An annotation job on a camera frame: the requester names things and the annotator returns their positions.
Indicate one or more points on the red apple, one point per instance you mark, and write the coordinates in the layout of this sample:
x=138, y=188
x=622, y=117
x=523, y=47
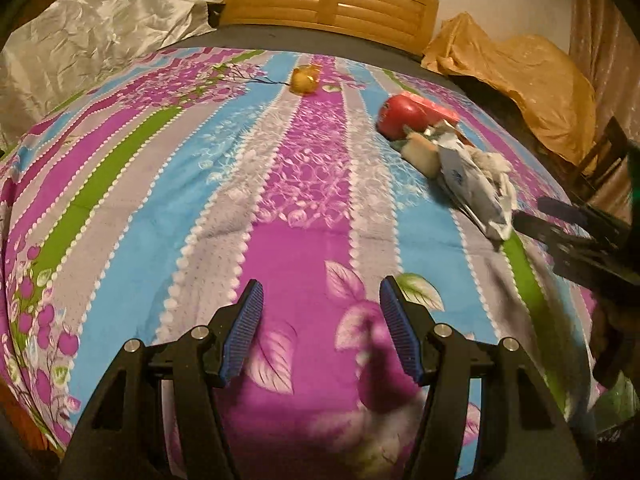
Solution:
x=400, y=116

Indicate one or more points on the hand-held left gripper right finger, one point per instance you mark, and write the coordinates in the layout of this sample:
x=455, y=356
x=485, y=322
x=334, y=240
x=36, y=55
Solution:
x=400, y=330

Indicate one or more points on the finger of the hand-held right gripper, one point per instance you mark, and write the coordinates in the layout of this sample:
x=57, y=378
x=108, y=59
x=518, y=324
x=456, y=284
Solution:
x=535, y=227
x=562, y=211

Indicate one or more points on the white knitted sock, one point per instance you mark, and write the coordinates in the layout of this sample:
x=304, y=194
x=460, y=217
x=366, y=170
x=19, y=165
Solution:
x=492, y=172

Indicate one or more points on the blue and white wrapper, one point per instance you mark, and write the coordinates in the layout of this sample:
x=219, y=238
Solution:
x=475, y=195

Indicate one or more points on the white satin cloth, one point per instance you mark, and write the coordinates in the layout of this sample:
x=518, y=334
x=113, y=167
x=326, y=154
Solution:
x=90, y=35

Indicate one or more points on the striped floral bed sheet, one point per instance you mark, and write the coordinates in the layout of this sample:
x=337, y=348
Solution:
x=225, y=185

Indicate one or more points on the pink tissue pack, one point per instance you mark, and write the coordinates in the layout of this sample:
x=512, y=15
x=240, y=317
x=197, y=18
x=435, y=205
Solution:
x=442, y=110

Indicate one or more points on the dark wooden chair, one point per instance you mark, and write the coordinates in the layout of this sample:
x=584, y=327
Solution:
x=607, y=155

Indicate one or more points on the wooden headboard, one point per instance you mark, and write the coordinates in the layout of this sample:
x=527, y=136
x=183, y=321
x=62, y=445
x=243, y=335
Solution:
x=325, y=0

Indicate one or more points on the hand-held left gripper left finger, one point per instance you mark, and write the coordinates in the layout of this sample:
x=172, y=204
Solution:
x=245, y=330

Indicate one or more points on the small yellow toy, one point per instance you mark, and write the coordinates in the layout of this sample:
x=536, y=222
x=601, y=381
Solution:
x=304, y=80

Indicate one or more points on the yellow cloth cover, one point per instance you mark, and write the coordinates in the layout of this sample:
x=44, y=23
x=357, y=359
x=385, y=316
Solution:
x=525, y=80

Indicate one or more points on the beige block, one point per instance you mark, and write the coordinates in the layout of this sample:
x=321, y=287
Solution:
x=422, y=152

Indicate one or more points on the patterned beige curtain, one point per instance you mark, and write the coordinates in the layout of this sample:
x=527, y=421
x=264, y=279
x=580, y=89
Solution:
x=610, y=45

